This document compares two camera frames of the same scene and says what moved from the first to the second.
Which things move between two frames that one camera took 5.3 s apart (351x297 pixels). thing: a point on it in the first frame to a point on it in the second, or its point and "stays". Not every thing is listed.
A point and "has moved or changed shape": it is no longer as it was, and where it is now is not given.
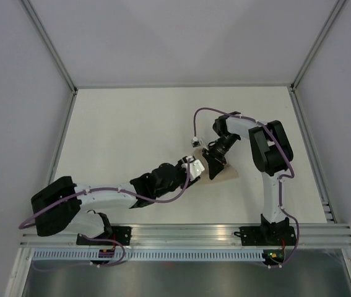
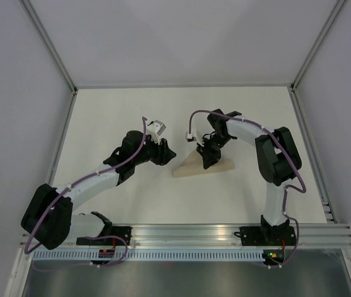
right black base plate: (252, 236) stays
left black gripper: (179, 166) to (164, 154)
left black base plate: (122, 234) stays
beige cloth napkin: (227, 172) has moved or changed shape
